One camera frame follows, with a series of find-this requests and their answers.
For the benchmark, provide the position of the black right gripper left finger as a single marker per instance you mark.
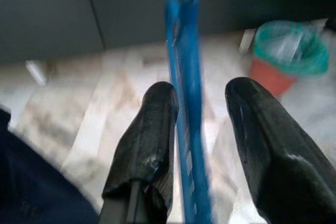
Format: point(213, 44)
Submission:
point(147, 142)

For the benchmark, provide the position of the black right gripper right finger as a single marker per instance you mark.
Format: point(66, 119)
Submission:
point(275, 155)

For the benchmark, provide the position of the blue plastic hanger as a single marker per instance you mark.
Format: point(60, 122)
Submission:
point(189, 77)

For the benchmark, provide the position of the orange bin with green bag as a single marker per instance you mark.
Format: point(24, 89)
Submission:
point(270, 74)

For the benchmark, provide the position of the navy blue shirt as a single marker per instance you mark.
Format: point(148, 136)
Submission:
point(34, 182)

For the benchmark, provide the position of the black TV console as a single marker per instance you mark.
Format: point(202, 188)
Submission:
point(78, 11)

